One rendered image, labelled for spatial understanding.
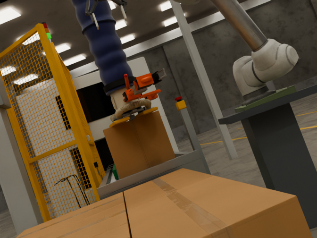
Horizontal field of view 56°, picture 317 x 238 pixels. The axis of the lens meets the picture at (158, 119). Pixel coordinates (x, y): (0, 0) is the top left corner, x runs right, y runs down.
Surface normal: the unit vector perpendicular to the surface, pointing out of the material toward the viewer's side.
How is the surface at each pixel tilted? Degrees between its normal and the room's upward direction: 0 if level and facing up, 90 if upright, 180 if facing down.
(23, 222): 90
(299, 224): 90
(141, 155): 90
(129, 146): 90
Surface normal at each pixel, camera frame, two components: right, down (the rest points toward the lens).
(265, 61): -0.49, 0.58
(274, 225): 0.14, -0.11
